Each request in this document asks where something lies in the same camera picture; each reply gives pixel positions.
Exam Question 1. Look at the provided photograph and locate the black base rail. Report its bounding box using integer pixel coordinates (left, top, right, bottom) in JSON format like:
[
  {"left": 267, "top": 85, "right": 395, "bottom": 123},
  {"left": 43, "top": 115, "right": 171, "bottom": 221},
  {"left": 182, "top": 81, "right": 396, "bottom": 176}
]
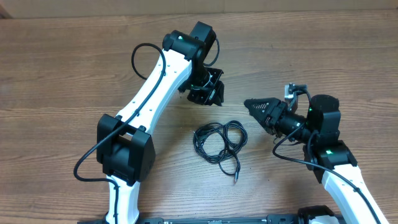
[{"left": 77, "top": 205, "right": 346, "bottom": 224}]

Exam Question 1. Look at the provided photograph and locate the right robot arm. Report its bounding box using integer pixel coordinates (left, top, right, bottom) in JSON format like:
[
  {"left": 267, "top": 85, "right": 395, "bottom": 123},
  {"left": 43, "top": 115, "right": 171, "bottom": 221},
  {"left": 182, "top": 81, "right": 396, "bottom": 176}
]
[{"left": 244, "top": 95, "right": 387, "bottom": 223}]

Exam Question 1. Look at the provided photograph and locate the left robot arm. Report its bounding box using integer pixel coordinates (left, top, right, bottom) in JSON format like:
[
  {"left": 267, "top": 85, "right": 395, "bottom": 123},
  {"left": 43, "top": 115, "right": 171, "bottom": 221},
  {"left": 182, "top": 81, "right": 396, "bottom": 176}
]
[{"left": 73, "top": 22, "right": 224, "bottom": 223}]

